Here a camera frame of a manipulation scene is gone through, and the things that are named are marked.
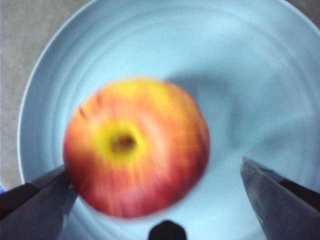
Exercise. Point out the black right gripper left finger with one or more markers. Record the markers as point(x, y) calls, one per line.
point(32, 212)

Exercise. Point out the red yellow apple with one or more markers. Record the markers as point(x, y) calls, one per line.
point(140, 150)

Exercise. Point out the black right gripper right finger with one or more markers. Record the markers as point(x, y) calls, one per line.
point(282, 210)

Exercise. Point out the light blue plate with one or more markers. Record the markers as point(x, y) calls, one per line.
point(175, 45)

